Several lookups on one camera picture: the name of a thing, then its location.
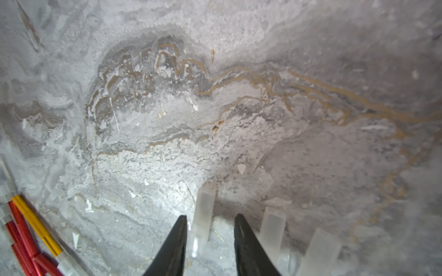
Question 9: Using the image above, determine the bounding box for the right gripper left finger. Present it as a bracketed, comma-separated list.
[143, 215, 188, 276]

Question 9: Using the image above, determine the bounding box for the translucent protective cap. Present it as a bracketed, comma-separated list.
[189, 187, 216, 258]
[258, 207, 287, 264]
[296, 228, 343, 276]

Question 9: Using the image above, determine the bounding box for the red carving knife steep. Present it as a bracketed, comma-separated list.
[1, 200, 41, 272]

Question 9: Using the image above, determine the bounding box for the red carving knife left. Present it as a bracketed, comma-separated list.
[1, 215, 38, 276]

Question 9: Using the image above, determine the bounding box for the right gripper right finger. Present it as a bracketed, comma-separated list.
[234, 214, 280, 276]

